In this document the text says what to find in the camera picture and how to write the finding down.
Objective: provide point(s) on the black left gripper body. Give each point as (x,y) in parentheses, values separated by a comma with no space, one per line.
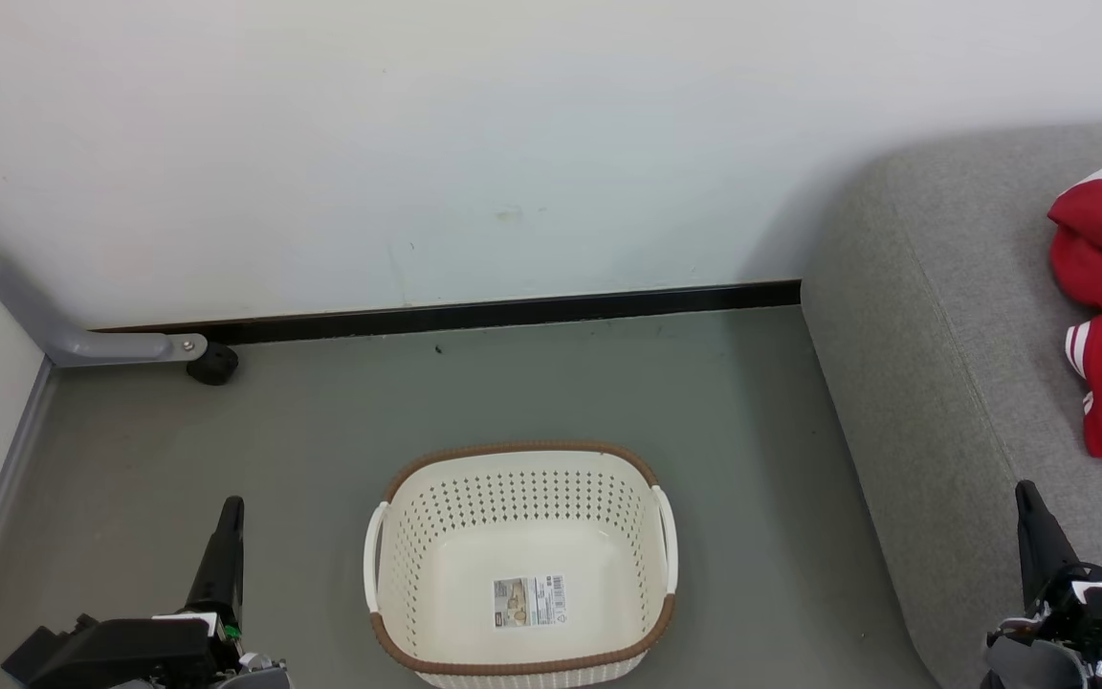
(121,651)

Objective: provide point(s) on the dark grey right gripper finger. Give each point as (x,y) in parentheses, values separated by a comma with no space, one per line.
(1039,545)

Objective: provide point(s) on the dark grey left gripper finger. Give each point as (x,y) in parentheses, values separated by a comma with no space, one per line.
(223,565)

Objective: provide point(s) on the cream perforated laundry basket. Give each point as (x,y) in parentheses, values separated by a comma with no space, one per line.
(436,536)

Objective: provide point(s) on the grey fabric sofa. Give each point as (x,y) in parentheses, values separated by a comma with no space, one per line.
(953,383)

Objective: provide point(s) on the grey metal cart leg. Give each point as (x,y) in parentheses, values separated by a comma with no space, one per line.
(82,344)

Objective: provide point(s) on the printed label sticker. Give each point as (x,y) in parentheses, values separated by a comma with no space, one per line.
(529,601)

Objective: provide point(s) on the black wall baseboard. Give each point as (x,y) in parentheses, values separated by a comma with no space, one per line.
(513,311)

